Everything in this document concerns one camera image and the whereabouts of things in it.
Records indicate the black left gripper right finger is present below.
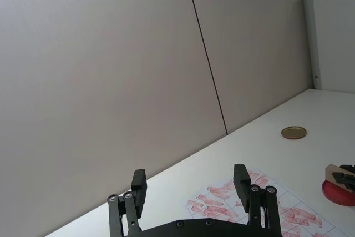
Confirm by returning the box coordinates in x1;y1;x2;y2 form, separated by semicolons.
234;164;282;231

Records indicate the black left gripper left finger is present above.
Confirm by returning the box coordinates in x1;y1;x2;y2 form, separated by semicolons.
107;169;148;237

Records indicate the tan wooden stamp block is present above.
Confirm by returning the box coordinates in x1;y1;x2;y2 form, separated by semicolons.
325;164;351;187

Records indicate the red round ink pad tin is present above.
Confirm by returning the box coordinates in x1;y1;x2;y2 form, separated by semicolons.
321;180;355;207

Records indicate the white paper with red stamps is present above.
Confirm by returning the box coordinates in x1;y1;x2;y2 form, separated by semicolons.
185;168;355;237

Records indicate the gold round tin lid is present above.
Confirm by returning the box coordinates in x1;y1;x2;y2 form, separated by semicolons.
281;127;308;140

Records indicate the white framed panel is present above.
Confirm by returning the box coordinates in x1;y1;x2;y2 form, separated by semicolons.
302;0;355;94

